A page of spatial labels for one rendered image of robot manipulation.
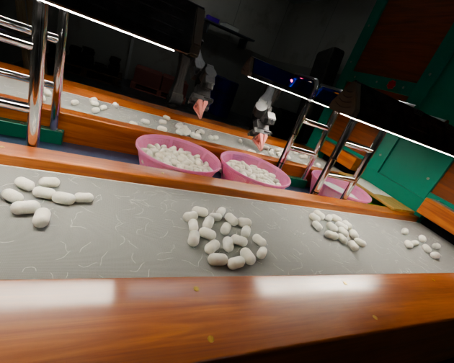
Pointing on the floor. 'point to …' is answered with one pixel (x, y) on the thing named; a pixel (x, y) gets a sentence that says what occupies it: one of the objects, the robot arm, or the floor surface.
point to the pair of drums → (223, 96)
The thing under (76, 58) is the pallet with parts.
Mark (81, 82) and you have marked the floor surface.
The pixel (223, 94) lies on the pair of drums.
